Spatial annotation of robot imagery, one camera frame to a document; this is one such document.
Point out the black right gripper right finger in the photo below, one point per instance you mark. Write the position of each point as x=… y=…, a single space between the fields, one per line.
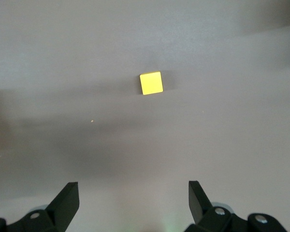
x=207 y=217

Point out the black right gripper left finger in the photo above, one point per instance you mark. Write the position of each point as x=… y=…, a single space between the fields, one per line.
x=53 y=215

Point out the yellow cube block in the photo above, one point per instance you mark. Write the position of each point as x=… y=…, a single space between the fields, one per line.
x=151 y=83

